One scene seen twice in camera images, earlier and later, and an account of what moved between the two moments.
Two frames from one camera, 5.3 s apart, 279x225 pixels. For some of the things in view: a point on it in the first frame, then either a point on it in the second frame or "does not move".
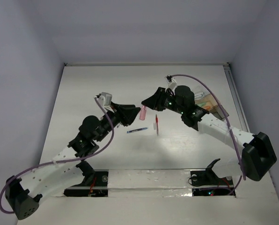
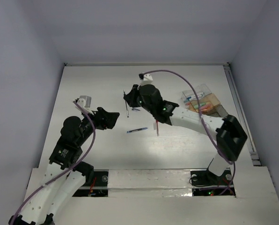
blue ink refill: x=132 y=131 does not move
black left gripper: x=128 y=112 to x=108 y=120
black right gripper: x=156 y=101 to x=131 y=96
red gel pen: x=157 y=122 does not move
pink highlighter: x=143 y=114 to x=208 y=105
